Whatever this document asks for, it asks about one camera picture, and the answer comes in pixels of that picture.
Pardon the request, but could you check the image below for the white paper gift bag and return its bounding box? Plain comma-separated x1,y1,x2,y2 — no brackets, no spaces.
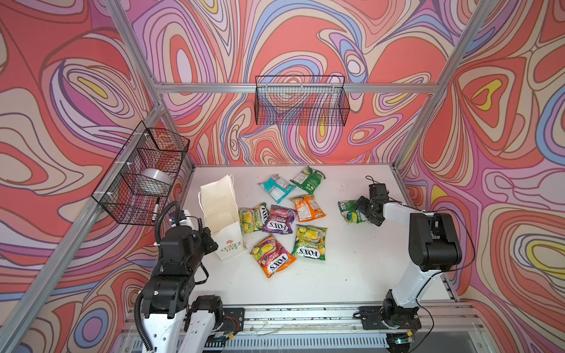
198,175,247,262

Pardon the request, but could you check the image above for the orange white snack packet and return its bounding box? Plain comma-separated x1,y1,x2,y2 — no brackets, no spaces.
291,195,326,222

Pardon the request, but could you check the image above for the green yellow Fox's candy packet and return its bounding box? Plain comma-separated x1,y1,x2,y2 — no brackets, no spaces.
291,224,328,261

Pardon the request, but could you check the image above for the orange Fox's candy packet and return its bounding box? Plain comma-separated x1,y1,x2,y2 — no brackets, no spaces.
250,235,297,278

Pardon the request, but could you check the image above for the purple Fox's candy packet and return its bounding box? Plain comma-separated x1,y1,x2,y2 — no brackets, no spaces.
262,204,297,235

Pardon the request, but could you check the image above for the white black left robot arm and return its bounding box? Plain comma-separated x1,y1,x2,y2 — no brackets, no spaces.
133,202,224,352

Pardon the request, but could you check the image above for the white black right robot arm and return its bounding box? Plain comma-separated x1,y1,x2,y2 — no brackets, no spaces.
355,182,463,329

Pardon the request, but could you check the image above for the marker pen in basket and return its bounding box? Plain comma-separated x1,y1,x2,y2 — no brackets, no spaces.
152,197,160,223

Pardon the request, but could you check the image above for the dark green snack packet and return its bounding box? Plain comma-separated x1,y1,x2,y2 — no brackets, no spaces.
291,166,326,195

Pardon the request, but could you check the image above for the white tape roll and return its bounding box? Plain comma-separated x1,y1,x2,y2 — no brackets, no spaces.
138,169,173,197

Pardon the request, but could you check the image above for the teal snack packet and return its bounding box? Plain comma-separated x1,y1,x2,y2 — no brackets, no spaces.
259,174,296,204

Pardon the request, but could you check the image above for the black wire basket left wall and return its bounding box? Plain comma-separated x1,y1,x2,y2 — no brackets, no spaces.
92,122,190,226

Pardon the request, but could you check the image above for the black wire basket wall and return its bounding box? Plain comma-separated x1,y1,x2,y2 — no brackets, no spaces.
92,122,190,226
254,74,350,126

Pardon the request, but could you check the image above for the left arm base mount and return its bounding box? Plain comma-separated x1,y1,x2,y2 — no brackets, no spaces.
185,307,245,338

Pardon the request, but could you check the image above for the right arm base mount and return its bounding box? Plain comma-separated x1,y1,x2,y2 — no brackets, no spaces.
353,305,422,332

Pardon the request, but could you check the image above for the black wire basket back wall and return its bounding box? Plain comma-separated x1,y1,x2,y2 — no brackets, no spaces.
254,74,350,126

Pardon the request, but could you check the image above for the aluminium front rail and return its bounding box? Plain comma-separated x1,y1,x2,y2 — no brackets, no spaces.
118,301,486,352

